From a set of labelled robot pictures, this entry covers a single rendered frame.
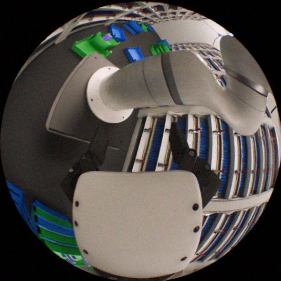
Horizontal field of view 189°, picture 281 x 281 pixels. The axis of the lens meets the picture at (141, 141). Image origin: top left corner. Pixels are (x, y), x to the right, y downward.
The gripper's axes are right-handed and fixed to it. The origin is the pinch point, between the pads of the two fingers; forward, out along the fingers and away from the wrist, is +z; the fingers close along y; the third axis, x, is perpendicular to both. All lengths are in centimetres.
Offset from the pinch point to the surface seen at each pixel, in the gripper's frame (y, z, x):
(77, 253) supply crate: -27, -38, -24
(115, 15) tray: -20, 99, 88
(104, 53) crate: -28, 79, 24
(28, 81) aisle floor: -59, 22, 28
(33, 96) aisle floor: -55, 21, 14
